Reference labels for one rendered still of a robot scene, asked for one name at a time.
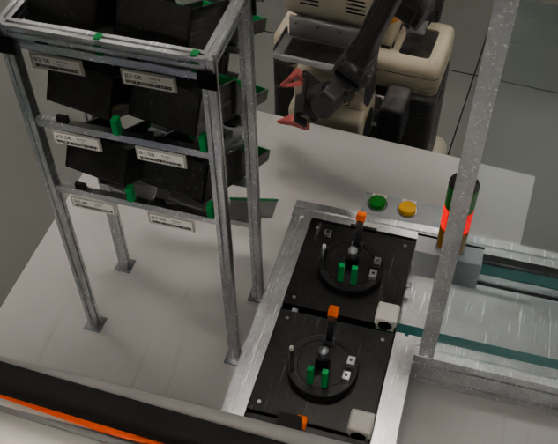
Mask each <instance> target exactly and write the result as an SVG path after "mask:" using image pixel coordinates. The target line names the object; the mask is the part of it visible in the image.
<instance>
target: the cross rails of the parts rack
mask: <svg viewBox="0 0 558 444"><path fill-rule="evenodd" d="M11 39H12V42H13V46H14V48H23V49H27V50H32V51H38V52H42V53H48V54H52V55H58V56H67V57H72V58H77V59H82V60H87V61H92V62H97V63H106V64H112V65H116V66H122V67H127V68H132V69H137V70H146V71H151V72H156V73H161V74H167V75H171V76H177V77H181V78H191V79H195V80H197V73H193V72H191V69H190V68H186V67H181V66H176V65H171V64H165V63H156V62H151V61H146V60H140V61H137V60H131V59H127V57H126V56H120V55H111V54H106V53H104V55H103V56H98V55H96V54H95V51H91V50H85V49H81V48H71V47H65V46H61V45H56V44H50V43H48V44H41V43H36V42H34V41H31V40H26V39H20V38H15V37H12V38H11ZM224 52H226V53H230V54H236V55H239V42H232V43H229V44H227V47H226V49H225V51H224ZM35 121H36V123H37V125H38V126H42V127H47V128H51V129H57V130H65V131H69V132H74V133H78V134H83V135H88V136H92V137H101V138H106V139H110V140H115V141H119V142H124V143H128V144H136V145H141V146H145V147H151V148H155V149H160V150H164V151H169V152H177V153H181V154H186V155H190V156H195V157H200V158H205V159H209V153H208V151H207V153H204V152H200V149H199V145H198V144H190V143H185V142H181V141H175V140H171V139H166V138H162V137H154V140H153V141H152V140H148V139H143V138H142V137H141V134H139V133H135V132H130V131H126V130H122V132H121V134H120V136H114V135H113V133H112V129H111V128H108V127H103V126H99V125H93V124H89V123H84V122H76V121H72V120H70V122H69V123H68V124H66V123H61V122H57V121H56V118H55V117H53V116H48V115H39V114H38V115H37V116H36V118H35ZM224 123H228V124H233V125H237V126H243V121H242V115H238V116H236V117H235V118H233V119H231V120H229V121H227V122H224ZM232 185H235V186H239V187H244V188H247V185H246V178H245V177H242V178H241V179H240V180H239V181H237V182H235V183H234V184H232ZM56 190H57V191H60V192H63V193H68V194H73V195H77V196H84V197H89V198H92V199H97V200H101V201H106V202H110V203H114V204H122V205H126V206H130V207H135V208H139V209H143V210H148V211H155V212H159V213H164V214H168V215H172V216H177V217H181V218H188V219H193V220H197V221H201V222H205V223H210V224H214V225H216V224H215V217H214V219H209V218H207V212H206V211H200V210H195V209H191V208H186V207H182V206H178V205H173V204H169V203H166V205H165V207H160V206H157V205H153V200H148V199H144V198H140V197H136V198H135V200H134V202H133V203H130V202H127V198H126V195H124V194H119V193H115V192H110V191H106V190H102V189H94V188H89V187H87V190H81V189H76V188H75V184H72V183H68V182H64V181H58V182H57V184H56Z"/></svg>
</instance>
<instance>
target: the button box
mask: <svg viewBox="0 0 558 444"><path fill-rule="evenodd" d="M375 195H379V196H383V197H384V198H385V199H386V206H385V207H384V208H383V209H382V210H374V209H372V208H371V207H370V206H369V204H368V202H369V198H370V197H372V196H375ZM404 201H410V202H413V203H414V204H415V205H416V212H415V213H414V214H413V215H412V216H404V215H402V214H401V213H400V212H399V210H398V207H399V205H400V204H401V203H402V202H404ZM360 211H364V212H366V213H367V214H371V215H376V216H380V217H385V218H393V219H397V220H402V221H406V222H411V223H415V224H420V225H424V226H432V227H436V228H439V227H440V224H441V219H442V214H443V207H442V206H437V205H433V204H428V203H420V202H416V201H412V200H407V199H402V198H397V197H393V196H386V195H381V194H377V193H370V192H366V193H365V196H364V198H363V202H362V205H361V210H360Z"/></svg>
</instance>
